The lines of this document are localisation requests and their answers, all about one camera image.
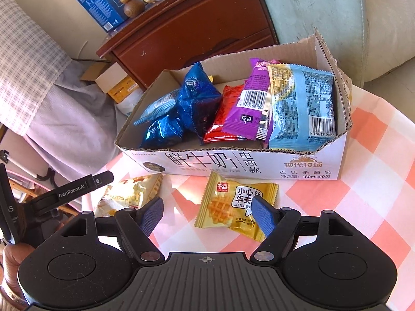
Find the white pole with black hooks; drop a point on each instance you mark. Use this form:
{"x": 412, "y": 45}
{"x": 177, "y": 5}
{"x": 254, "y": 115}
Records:
{"x": 45, "y": 176}

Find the shiny blue snack packet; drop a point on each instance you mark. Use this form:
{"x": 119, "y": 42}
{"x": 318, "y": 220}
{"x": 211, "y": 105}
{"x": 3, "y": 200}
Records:
{"x": 197, "y": 97}
{"x": 162, "y": 132}

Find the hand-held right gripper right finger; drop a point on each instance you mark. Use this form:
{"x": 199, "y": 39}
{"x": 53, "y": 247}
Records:
{"x": 262, "y": 215}

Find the cream chip snack packet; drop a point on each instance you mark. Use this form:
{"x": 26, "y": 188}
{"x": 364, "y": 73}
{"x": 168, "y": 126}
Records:
{"x": 129, "y": 191}

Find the small open cardboard box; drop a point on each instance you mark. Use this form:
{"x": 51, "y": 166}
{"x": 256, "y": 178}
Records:
{"x": 110, "y": 77}

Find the light blue snack packet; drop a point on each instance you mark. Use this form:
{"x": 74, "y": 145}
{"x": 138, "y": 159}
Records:
{"x": 304, "y": 110}

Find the brown wooden nightstand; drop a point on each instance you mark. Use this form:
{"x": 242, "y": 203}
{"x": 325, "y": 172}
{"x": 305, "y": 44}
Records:
{"x": 194, "y": 29}

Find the red snack packet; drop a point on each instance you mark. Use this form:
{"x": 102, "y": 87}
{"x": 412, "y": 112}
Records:
{"x": 227, "y": 113}

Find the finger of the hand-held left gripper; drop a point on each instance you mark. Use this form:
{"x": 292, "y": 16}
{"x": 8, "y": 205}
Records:
{"x": 103, "y": 178}

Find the pale blue sofa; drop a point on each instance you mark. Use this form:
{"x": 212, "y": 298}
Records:
{"x": 324, "y": 6}

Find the person's left hand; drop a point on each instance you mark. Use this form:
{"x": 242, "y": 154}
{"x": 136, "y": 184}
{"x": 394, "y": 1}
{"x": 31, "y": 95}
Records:
{"x": 11, "y": 272}

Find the yellow waffle snack packet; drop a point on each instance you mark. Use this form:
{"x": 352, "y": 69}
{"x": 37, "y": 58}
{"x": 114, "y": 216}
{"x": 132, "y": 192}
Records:
{"x": 223, "y": 207}

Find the white printed bag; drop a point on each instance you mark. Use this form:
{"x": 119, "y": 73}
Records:
{"x": 129, "y": 102}

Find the wooden gourd ornament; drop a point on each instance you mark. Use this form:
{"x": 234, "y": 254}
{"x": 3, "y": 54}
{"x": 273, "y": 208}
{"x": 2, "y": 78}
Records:
{"x": 134, "y": 8}

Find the blue carton box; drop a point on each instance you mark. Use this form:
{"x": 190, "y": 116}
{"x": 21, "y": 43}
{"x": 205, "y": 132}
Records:
{"x": 94, "y": 3}

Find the plaid lavender cloth cover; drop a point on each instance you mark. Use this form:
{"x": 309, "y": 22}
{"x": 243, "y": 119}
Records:
{"x": 39, "y": 71}

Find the orange white checked tablecloth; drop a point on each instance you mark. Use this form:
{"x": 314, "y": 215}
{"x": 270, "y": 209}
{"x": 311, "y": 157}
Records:
{"x": 373, "y": 184}

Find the purple snack packet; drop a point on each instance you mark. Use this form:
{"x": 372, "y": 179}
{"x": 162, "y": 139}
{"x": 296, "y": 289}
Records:
{"x": 253, "y": 84}

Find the yellow box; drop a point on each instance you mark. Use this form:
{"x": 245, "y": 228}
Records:
{"x": 121, "y": 90}

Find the blue snack packet pale back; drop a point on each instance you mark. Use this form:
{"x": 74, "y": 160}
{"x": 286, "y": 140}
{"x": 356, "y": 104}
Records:
{"x": 155, "y": 108}

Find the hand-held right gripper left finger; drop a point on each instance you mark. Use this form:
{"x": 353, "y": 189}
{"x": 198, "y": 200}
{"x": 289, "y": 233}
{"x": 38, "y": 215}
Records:
{"x": 150, "y": 215}

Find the printed cardboard box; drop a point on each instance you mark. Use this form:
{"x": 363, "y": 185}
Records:
{"x": 194, "y": 162}

